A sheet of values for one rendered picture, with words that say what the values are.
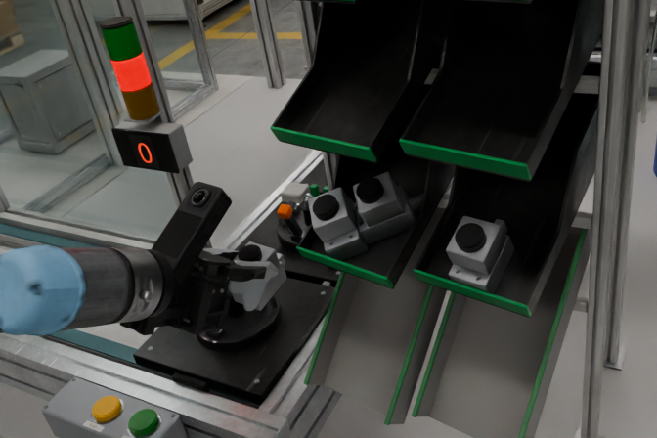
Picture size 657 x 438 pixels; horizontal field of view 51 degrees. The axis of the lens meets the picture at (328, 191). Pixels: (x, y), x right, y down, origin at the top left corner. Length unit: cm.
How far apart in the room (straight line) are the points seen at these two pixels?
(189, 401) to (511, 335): 47
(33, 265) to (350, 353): 46
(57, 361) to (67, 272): 57
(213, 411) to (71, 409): 21
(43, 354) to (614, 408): 88
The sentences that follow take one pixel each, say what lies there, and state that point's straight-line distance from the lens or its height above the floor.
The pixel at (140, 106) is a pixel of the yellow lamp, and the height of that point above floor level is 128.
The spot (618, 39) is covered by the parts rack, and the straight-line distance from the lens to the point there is 69.
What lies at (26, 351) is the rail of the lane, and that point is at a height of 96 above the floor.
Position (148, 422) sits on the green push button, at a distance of 101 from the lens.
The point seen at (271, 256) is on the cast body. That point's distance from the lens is 88.
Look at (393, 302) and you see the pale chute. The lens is 91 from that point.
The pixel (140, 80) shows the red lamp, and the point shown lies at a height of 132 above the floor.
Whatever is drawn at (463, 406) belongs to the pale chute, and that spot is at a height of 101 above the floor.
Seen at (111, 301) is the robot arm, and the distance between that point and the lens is 67.
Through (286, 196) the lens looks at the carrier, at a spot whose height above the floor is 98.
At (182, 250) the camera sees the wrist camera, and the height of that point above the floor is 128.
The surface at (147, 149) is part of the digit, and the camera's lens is 116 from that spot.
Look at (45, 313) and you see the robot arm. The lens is 63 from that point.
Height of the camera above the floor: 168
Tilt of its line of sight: 31 degrees down
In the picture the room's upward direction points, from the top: 10 degrees counter-clockwise
